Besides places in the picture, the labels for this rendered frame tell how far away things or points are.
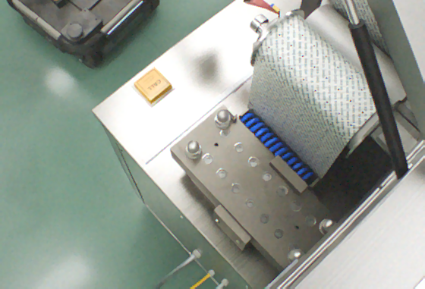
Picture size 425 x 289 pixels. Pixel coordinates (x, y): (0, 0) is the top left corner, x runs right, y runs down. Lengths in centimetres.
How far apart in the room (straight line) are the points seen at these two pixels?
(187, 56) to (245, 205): 47
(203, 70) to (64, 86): 118
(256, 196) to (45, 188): 133
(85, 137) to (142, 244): 53
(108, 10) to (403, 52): 197
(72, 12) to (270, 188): 146
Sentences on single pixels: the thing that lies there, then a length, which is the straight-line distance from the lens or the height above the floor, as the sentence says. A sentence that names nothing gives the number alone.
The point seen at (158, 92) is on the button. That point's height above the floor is 92.
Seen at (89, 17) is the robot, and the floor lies 28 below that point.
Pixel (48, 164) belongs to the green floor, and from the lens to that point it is 234.
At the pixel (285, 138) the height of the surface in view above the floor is 105.
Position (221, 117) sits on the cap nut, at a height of 107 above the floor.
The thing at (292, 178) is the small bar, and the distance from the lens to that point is 114.
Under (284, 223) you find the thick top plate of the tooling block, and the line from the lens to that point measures 114.
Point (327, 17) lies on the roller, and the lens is 111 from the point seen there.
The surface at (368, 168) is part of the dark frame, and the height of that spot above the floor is 109.
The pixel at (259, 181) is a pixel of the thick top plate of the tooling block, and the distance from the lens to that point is 115.
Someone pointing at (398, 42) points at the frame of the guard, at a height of 178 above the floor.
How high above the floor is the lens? 213
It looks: 68 degrees down
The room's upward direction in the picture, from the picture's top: 1 degrees clockwise
